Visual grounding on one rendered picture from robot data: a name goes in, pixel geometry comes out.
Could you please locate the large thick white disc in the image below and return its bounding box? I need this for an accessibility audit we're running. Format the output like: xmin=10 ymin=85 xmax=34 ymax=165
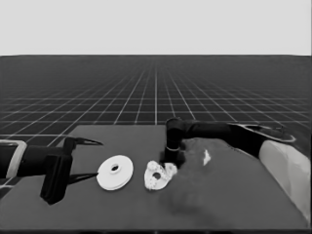
xmin=96 ymin=154 xmax=135 ymax=191

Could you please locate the white round carrier with pins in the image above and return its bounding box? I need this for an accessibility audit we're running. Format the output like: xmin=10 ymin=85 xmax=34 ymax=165
xmin=143 ymin=160 xmax=173 ymax=192

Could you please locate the small white T-shaped piece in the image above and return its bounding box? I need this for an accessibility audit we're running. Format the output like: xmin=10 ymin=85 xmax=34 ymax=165
xmin=203 ymin=148 xmax=213 ymax=167

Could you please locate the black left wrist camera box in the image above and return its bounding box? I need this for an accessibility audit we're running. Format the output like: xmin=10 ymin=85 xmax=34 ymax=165
xmin=39 ymin=153 xmax=74 ymax=206

